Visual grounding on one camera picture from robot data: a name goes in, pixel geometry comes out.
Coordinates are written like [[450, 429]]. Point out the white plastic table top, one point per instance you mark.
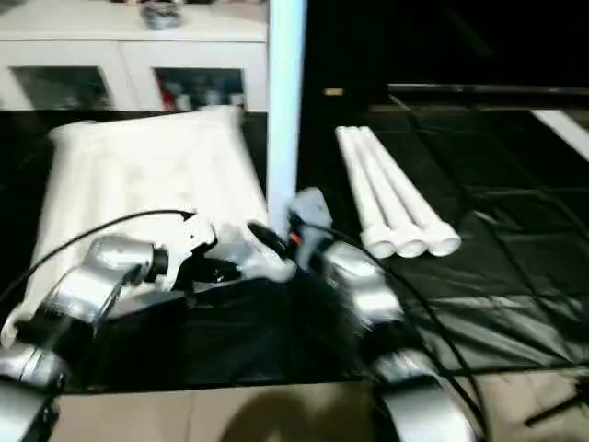
[[138, 175]]

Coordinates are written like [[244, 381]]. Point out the white plastic table leg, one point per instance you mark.
[[366, 198], [414, 195], [391, 198], [285, 115]]

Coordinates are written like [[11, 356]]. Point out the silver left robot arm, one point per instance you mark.
[[83, 285]]

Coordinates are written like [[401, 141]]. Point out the small tan label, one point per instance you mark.
[[333, 92]]

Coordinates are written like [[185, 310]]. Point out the black work mat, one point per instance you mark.
[[483, 285]]

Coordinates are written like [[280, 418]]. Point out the white glass-door cabinet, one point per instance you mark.
[[129, 55]]

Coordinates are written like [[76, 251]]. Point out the white flat strip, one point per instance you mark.
[[561, 133]]

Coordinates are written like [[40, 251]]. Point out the black tripod stand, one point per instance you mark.
[[557, 410]]

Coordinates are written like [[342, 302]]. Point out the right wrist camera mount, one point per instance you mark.
[[313, 207]]

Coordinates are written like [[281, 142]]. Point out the black metal rail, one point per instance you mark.
[[483, 89]]

